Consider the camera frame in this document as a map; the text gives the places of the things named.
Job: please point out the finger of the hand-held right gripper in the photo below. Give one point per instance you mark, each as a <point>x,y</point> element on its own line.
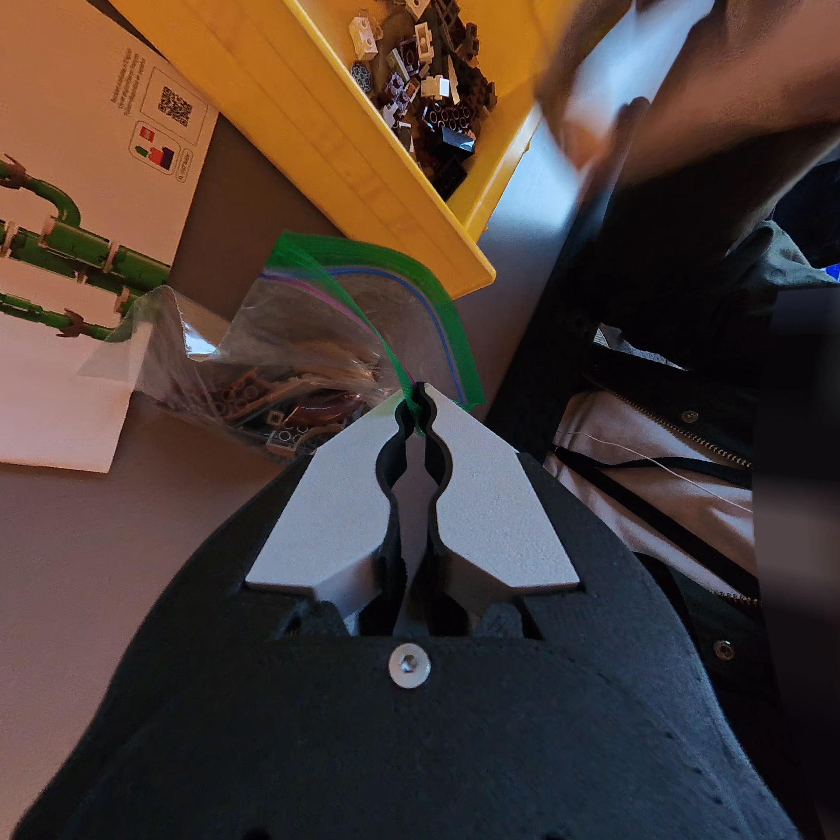
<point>630,59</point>
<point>735,85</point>

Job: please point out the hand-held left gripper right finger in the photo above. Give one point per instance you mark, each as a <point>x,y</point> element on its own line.
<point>505,525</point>

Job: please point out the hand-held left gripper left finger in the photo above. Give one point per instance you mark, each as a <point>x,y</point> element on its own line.
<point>328,525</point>

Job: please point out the small cluster of toy bricks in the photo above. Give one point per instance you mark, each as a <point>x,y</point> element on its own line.
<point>282,407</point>

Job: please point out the clear zip bag green seal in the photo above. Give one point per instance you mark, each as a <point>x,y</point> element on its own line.
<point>295,328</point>

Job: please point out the pile of toy building bricks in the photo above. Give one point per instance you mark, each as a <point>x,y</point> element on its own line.
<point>433,98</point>

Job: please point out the yellow plastic storage bin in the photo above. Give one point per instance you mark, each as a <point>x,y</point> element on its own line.
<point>275,85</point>

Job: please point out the grey desk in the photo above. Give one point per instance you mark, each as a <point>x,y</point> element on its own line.
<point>98,590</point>

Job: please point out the white shirt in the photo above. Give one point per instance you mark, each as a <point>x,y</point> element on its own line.
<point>604,426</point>

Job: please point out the dark green jacket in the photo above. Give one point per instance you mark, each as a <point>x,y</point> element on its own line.
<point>656,367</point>

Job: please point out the plant building instruction booklet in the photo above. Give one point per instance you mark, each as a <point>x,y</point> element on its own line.
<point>72,111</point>

